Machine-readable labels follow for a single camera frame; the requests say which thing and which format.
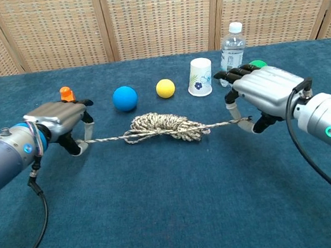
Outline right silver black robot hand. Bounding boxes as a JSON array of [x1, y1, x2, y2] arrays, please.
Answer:
[[212, 58, 317, 138]]

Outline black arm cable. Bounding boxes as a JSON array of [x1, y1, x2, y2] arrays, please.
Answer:
[[282, 76, 331, 211], [0, 160, 52, 248]]

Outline blue foam ball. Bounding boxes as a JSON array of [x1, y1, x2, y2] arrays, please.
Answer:
[[111, 85, 139, 113]]

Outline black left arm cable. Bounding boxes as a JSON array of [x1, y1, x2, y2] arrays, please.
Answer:
[[0, 160, 52, 248]]

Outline multicoloured wrist wires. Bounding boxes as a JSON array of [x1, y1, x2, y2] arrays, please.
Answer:
[[25, 119, 46, 157]]

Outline woven bamboo folding screen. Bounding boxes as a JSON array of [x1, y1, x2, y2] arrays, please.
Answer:
[[0, 0, 331, 78]]

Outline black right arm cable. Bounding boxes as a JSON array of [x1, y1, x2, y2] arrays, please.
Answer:
[[282, 76, 331, 211]]

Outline white floral paper cup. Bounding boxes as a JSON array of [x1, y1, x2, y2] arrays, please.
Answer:
[[185, 57, 215, 98]]

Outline orange toy block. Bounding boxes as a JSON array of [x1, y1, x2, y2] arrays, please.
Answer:
[[58, 85, 76, 104]]

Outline green foam ball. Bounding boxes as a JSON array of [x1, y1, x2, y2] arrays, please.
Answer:
[[248, 59, 268, 70]]

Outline yellow foam ball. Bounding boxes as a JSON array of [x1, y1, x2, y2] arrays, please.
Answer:
[[155, 78, 177, 99]]

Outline braided beige rope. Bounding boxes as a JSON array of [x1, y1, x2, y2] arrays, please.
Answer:
[[77, 103, 252, 154]]

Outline blue carpet table mat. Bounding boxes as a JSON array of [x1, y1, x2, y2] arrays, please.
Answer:
[[0, 38, 331, 248]]

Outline clear plastic water bottle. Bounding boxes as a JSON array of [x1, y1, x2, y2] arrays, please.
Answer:
[[214, 21, 250, 87]]

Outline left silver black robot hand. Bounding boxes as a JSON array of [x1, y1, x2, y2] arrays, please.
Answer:
[[21, 97, 99, 161]]

